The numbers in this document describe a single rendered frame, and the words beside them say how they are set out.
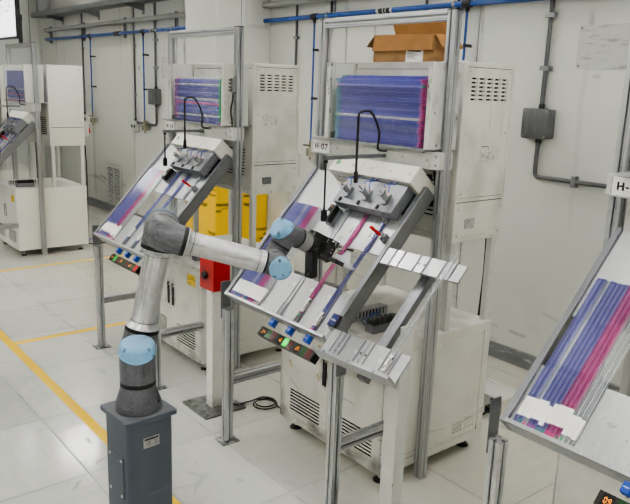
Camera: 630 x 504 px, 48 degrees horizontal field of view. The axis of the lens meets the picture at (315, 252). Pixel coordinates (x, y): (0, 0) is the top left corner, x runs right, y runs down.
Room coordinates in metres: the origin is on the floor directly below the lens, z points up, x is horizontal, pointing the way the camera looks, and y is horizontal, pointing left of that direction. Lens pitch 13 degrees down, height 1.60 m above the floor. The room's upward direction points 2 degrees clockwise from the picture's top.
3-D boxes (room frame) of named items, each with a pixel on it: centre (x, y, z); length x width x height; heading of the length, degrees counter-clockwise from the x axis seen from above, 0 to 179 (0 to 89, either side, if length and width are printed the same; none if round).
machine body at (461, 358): (3.07, -0.33, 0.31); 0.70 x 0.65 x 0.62; 39
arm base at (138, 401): (2.15, 0.57, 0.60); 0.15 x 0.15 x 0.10
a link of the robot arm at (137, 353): (2.16, 0.57, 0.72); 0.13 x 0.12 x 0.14; 13
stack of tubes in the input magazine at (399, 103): (2.95, -0.27, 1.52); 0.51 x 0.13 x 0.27; 39
